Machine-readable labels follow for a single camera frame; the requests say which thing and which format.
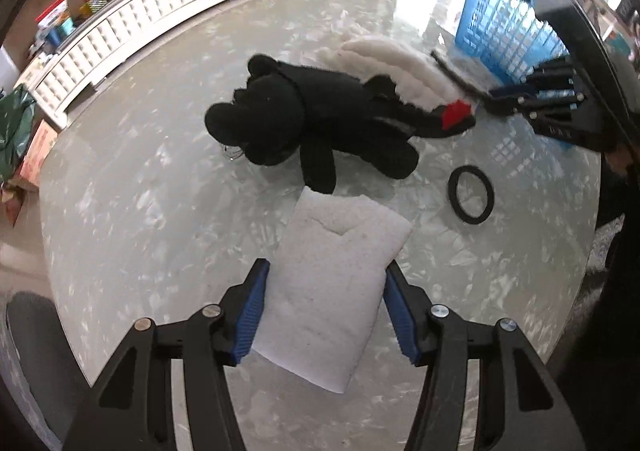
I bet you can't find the white tufted tv cabinet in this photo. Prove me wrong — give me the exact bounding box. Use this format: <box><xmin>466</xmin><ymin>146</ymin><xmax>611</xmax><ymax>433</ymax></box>
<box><xmin>27</xmin><ymin>0</ymin><xmax>291</xmax><ymax>132</ymax></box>

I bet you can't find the blue plastic basket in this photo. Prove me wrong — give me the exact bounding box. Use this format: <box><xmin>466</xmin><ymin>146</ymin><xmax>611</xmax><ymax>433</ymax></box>
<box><xmin>454</xmin><ymin>0</ymin><xmax>576</xmax><ymax>152</ymax></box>

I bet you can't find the black white fluffy plush toy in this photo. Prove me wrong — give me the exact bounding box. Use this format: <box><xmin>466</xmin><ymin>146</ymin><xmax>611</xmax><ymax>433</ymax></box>
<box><xmin>320</xmin><ymin>36</ymin><xmax>490</xmax><ymax>142</ymax></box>

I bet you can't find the green plastic bag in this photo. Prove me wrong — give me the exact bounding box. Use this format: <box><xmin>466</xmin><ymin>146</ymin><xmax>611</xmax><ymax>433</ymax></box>
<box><xmin>0</xmin><ymin>84</ymin><xmax>38</xmax><ymax>182</ymax></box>

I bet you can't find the person's dark clothing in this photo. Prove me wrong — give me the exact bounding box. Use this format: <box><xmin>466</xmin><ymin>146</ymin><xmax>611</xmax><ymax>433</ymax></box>
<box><xmin>595</xmin><ymin>156</ymin><xmax>640</xmax><ymax>451</ymax></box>

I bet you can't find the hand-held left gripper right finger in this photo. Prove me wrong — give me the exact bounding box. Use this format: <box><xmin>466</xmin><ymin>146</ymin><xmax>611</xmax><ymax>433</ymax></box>
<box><xmin>384</xmin><ymin>261</ymin><xmax>588</xmax><ymax>451</ymax></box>

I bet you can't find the red snack box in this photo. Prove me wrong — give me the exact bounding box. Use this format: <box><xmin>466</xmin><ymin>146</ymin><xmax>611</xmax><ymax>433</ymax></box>
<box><xmin>35</xmin><ymin>0</ymin><xmax>68</xmax><ymax>29</ymax></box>

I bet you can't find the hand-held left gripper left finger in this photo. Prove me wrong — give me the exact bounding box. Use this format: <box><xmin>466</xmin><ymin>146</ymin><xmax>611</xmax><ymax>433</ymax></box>
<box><xmin>62</xmin><ymin>258</ymin><xmax>271</xmax><ymax>451</ymax></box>

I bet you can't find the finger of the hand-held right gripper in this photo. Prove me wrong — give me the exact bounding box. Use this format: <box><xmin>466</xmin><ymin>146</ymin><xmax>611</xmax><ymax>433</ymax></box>
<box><xmin>487</xmin><ymin>56</ymin><xmax>578</xmax><ymax>101</ymax></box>
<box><xmin>482</xmin><ymin>98</ymin><xmax>588</xmax><ymax>138</ymax></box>

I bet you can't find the cardboard box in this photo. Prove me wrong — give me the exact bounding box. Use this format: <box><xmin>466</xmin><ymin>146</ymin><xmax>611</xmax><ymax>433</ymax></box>
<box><xmin>17</xmin><ymin>118</ymin><xmax>58</xmax><ymax>192</ymax></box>

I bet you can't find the black ring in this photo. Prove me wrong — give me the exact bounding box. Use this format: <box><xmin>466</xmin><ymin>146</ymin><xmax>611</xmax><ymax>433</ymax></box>
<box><xmin>447</xmin><ymin>164</ymin><xmax>496</xmax><ymax>225</ymax></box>

